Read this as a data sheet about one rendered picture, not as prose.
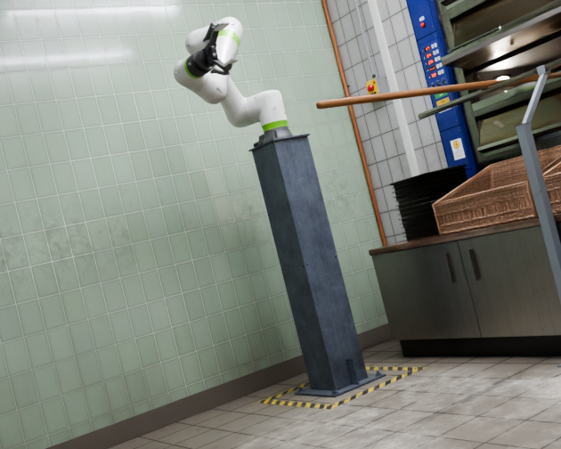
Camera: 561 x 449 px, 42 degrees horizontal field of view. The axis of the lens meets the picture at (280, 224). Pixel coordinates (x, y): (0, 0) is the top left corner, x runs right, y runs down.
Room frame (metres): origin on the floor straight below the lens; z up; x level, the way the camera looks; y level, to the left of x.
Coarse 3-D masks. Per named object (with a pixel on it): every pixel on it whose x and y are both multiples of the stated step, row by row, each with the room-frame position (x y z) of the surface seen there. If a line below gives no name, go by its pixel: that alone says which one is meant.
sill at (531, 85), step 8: (560, 72) 3.33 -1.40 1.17; (536, 80) 3.43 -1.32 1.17; (552, 80) 3.37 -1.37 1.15; (512, 88) 3.55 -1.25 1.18; (520, 88) 3.51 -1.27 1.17; (528, 88) 3.48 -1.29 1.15; (496, 96) 3.63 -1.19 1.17; (504, 96) 3.60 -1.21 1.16; (512, 96) 3.56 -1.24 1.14; (472, 104) 3.76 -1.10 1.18; (480, 104) 3.72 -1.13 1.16; (488, 104) 3.68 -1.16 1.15
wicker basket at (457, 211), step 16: (512, 160) 3.59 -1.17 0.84; (544, 160) 3.43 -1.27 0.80; (560, 160) 3.14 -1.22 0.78; (480, 176) 3.65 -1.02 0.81; (496, 176) 3.67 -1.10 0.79; (512, 176) 3.58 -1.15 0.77; (464, 192) 3.58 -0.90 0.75; (480, 192) 3.21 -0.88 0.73; (496, 192) 3.14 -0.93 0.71; (512, 192) 3.08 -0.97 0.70; (528, 192) 3.01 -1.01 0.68; (448, 208) 3.38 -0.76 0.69; (464, 208) 3.30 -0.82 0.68; (480, 208) 3.23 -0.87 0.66; (496, 208) 3.16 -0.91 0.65; (512, 208) 3.58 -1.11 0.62; (528, 208) 3.02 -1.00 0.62; (448, 224) 3.40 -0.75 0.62; (464, 224) 3.32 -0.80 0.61; (480, 224) 3.25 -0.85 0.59
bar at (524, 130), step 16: (544, 64) 2.97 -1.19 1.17; (560, 64) 2.91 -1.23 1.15; (512, 80) 3.10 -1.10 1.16; (544, 80) 2.96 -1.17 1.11; (464, 96) 3.33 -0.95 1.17; (480, 96) 3.27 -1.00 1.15; (432, 112) 3.50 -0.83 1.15; (528, 112) 2.89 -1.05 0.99; (528, 128) 2.85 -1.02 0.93; (528, 144) 2.84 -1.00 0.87; (528, 160) 2.85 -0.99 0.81; (528, 176) 2.87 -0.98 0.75; (544, 192) 2.85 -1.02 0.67; (544, 208) 2.84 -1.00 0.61; (544, 224) 2.85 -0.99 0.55; (544, 240) 2.87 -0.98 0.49; (560, 256) 2.85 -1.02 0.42; (560, 272) 2.84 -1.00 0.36; (560, 288) 2.86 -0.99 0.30
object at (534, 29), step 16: (544, 16) 3.17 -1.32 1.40; (560, 16) 3.16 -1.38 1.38; (512, 32) 3.31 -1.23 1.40; (528, 32) 3.32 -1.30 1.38; (544, 32) 3.34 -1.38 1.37; (480, 48) 3.47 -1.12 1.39; (496, 48) 3.50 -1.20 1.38; (512, 48) 3.52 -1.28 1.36; (448, 64) 3.67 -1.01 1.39; (464, 64) 3.69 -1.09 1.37; (480, 64) 3.72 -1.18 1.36
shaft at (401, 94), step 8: (488, 80) 3.28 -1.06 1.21; (496, 80) 3.30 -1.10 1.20; (528, 80) 3.44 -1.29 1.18; (424, 88) 3.01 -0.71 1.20; (432, 88) 3.04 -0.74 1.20; (440, 88) 3.06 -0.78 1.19; (448, 88) 3.09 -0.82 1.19; (456, 88) 3.13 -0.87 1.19; (464, 88) 3.16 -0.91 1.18; (472, 88) 3.20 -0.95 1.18; (360, 96) 2.79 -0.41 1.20; (368, 96) 2.81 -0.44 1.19; (376, 96) 2.84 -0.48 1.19; (384, 96) 2.86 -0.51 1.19; (392, 96) 2.89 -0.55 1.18; (400, 96) 2.92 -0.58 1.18; (408, 96) 2.95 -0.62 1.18; (416, 96) 2.99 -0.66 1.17; (320, 104) 2.67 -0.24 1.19; (328, 104) 2.69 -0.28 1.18; (336, 104) 2.71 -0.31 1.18; (344, 104) 2.74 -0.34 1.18; (352, 104) 2.77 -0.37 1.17
